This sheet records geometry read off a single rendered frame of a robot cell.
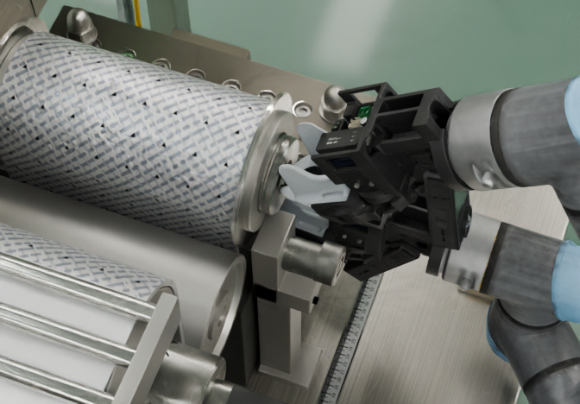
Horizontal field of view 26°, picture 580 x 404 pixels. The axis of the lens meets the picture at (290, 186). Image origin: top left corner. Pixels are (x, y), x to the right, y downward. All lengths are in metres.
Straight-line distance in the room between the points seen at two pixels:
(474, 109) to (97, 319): 0.32
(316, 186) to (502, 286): 0.27
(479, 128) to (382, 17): 1.92
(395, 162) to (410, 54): 1.78
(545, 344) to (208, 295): 0.38
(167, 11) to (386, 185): 1.45
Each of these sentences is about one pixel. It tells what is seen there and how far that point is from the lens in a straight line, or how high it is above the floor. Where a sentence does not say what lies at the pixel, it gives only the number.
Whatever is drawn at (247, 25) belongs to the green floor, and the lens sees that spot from 2.83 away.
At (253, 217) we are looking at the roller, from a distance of 1.13.
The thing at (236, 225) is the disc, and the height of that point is 1.27.
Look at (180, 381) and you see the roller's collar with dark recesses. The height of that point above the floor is 1.37.
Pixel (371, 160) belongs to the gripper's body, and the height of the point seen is 1.40.
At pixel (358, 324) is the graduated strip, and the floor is 0.90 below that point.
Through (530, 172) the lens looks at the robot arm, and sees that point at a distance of 0.93.
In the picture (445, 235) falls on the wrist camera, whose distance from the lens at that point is 1.07.
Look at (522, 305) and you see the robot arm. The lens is 1.27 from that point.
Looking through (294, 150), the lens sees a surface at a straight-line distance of 1.15.
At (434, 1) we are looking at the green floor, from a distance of 2.88.
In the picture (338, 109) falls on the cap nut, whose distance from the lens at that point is 1.43.
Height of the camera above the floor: 2.24
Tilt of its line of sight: 60 degrees down
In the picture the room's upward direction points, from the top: straight up
